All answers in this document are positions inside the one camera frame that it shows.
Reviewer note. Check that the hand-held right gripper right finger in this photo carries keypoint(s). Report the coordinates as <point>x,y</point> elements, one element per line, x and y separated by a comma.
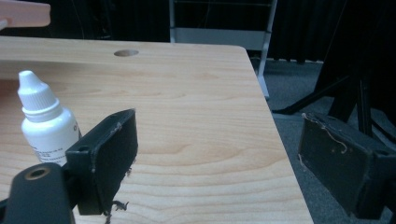
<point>339,168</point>

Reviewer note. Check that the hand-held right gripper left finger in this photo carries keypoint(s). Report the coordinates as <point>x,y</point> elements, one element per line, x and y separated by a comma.
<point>106,161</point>

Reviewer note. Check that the white dropper bottle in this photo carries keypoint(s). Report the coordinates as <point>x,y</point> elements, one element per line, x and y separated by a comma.
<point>46,121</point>

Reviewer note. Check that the black tripod stand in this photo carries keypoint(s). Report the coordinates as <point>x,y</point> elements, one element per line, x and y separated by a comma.
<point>348,90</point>

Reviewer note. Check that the dark curtain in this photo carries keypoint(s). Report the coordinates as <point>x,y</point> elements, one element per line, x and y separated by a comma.
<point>305,28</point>

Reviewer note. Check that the grey metal stand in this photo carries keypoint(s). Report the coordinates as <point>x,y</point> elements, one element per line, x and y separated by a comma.
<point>236,37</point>

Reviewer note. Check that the light wooden shelf board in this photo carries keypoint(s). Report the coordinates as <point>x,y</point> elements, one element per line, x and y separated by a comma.
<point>23,13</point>

